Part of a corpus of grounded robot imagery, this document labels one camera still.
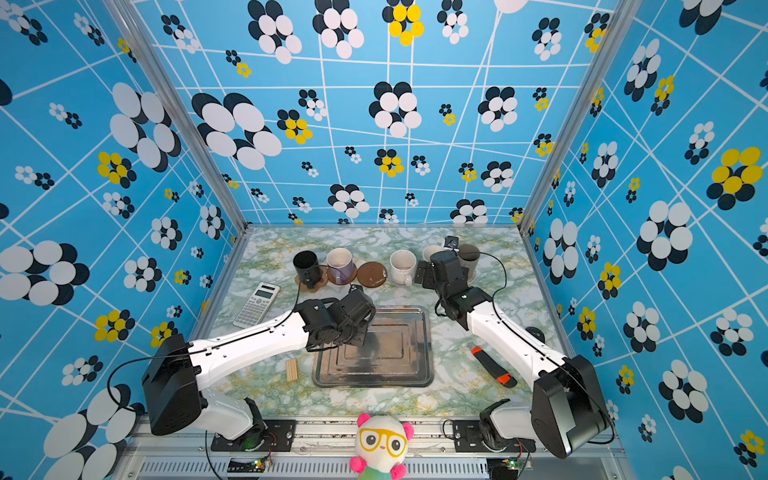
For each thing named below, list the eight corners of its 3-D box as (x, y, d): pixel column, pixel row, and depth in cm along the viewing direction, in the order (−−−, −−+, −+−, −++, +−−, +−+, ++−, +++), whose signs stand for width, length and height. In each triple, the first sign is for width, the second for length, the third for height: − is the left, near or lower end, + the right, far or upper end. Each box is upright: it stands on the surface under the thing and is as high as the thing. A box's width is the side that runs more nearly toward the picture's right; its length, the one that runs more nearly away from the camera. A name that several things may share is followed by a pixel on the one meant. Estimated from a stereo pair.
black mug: (297, 291, 103) (288, 273, 95) (302, 268, 110) (295, 250, 101) (319, 291, 103) (312, 273, 95) (323, 268, 110) (317, 250, 101)
